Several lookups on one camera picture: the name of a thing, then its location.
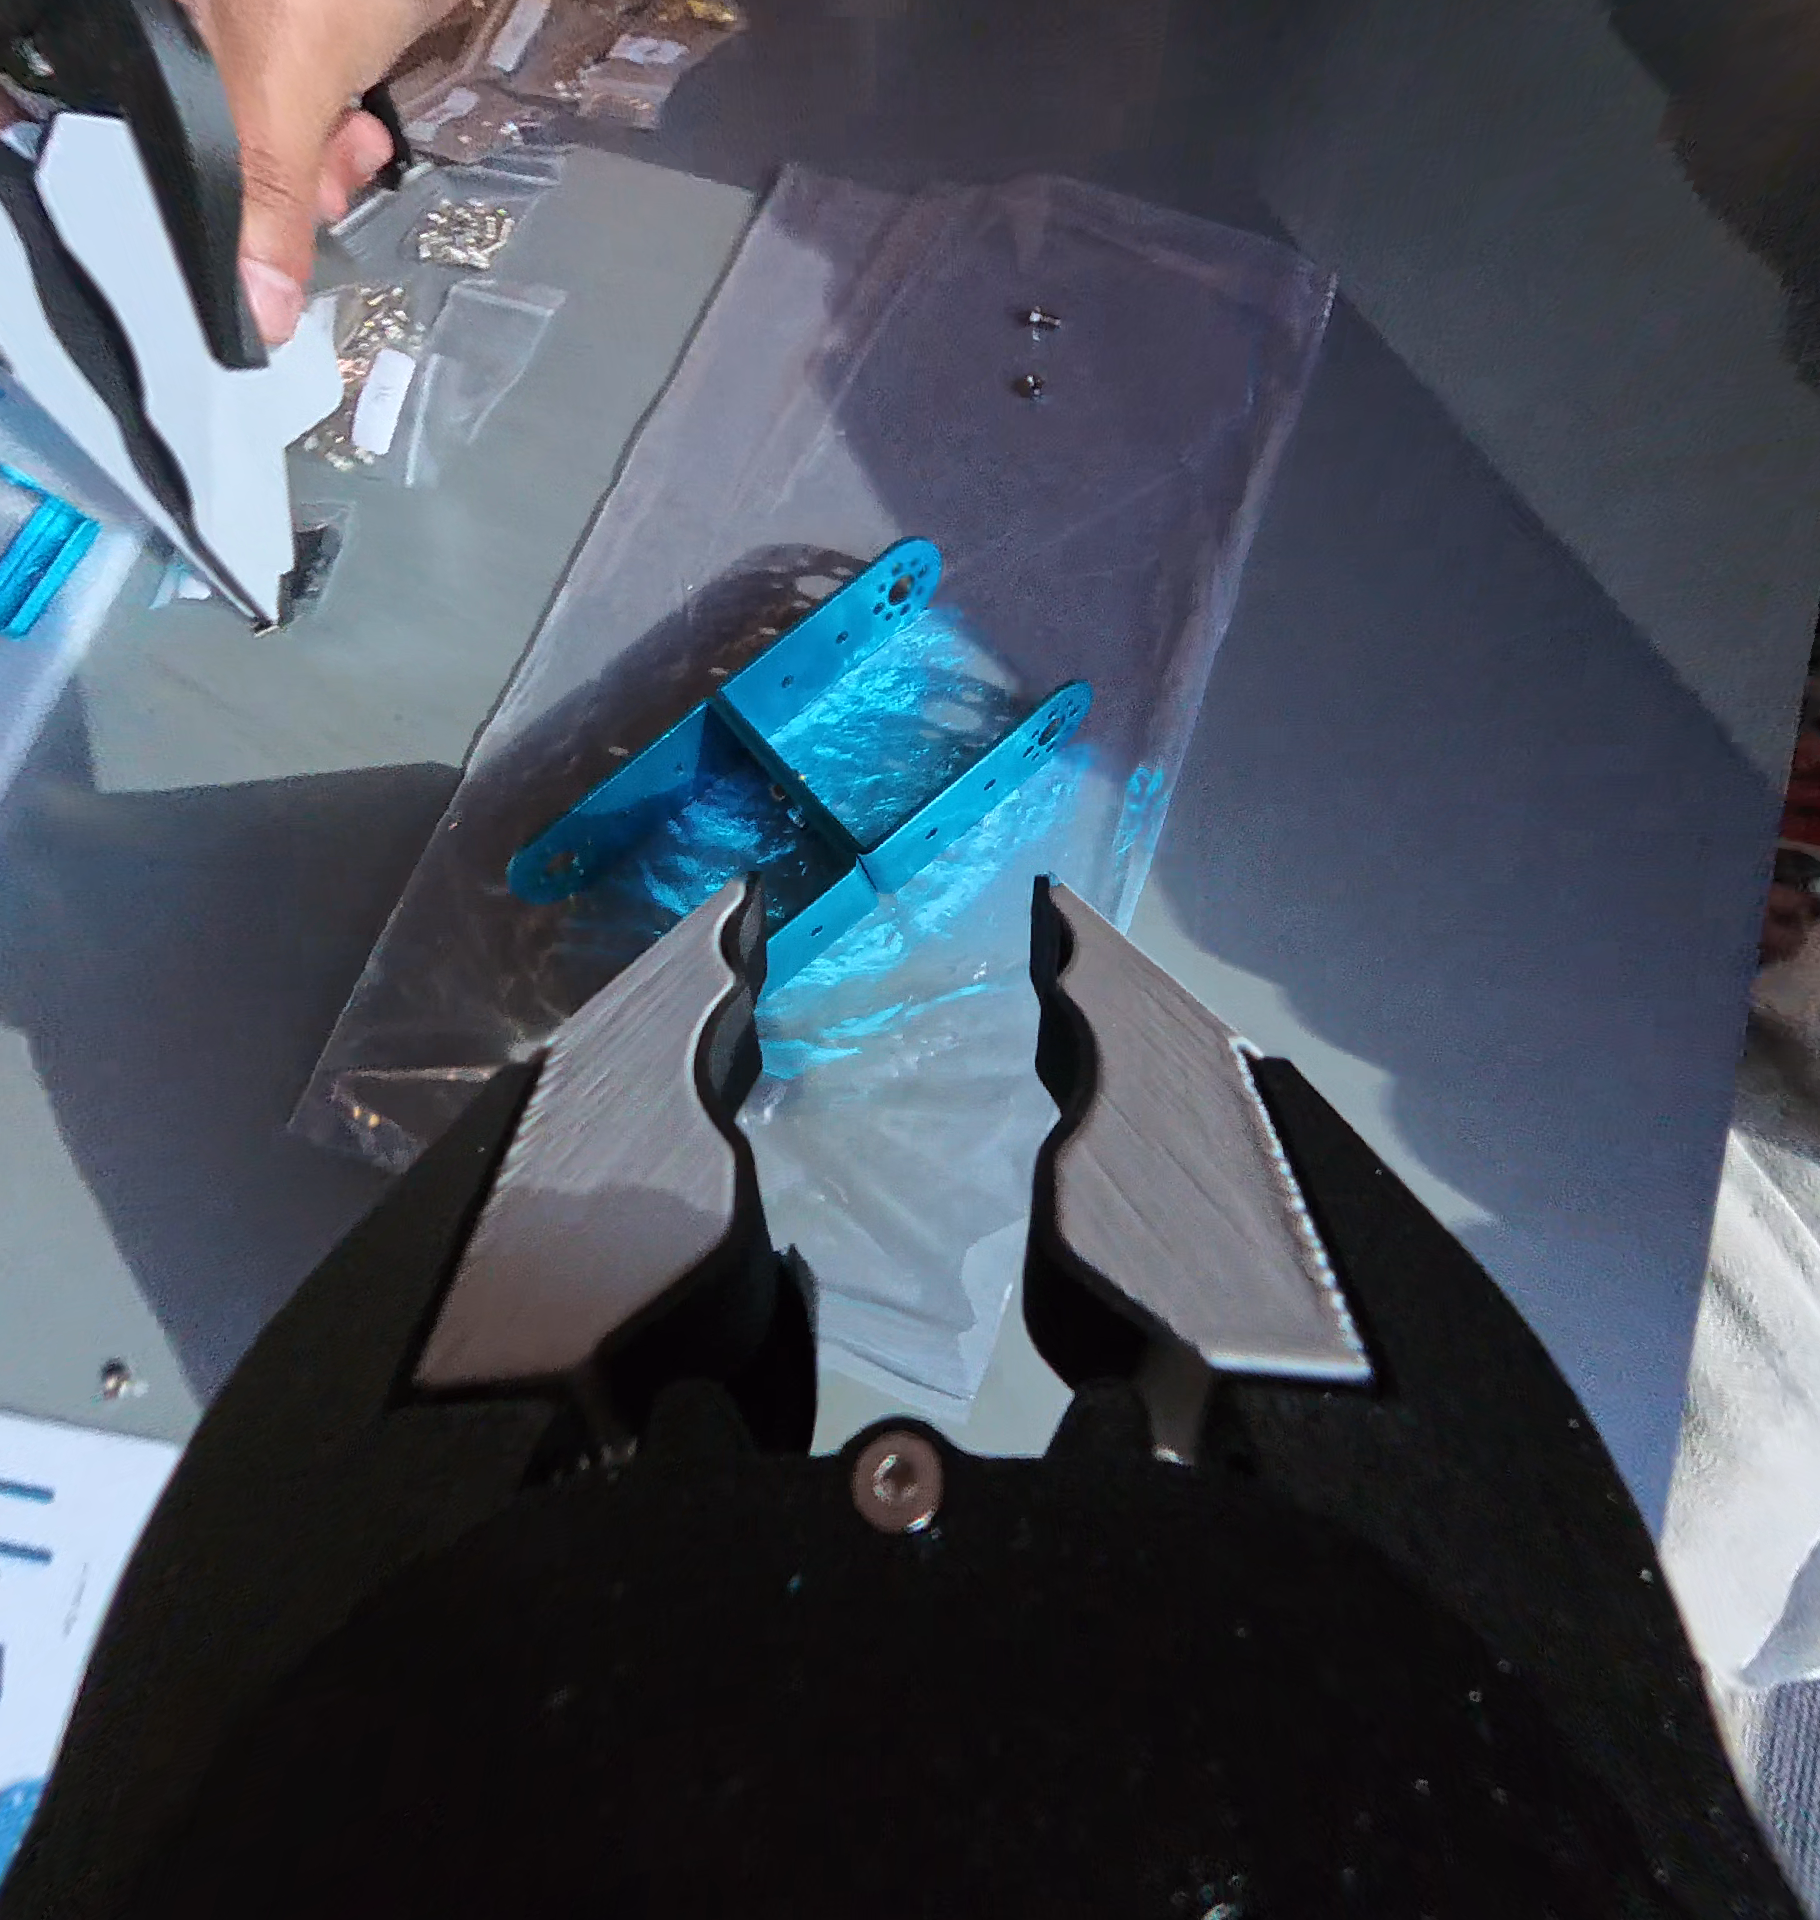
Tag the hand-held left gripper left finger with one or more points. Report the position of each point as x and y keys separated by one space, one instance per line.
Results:
x=597 y=1202

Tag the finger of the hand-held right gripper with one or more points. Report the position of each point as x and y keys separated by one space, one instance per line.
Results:
x=191 y=362
x=25 y=362

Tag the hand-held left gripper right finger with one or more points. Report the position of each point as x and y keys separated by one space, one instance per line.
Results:
x=1195 y=1202

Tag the blue metal bracket assembly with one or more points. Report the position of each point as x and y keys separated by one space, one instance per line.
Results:
x=852 y=721

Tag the small desk screw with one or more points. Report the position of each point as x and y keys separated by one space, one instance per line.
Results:
x=122 y=1377

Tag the person's right hand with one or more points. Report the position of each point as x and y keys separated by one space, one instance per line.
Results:
x=312 y=91

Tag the pile of small screw bags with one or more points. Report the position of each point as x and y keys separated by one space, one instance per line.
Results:
x=521 y=120

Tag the white instruction sheet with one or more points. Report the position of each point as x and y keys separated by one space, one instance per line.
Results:
x=40 y=1560

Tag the large clear plastic bag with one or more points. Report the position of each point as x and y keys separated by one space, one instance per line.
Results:
x=1091 y=541

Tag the small blue metal bracket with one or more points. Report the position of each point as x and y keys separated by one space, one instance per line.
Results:
x=34 y=557

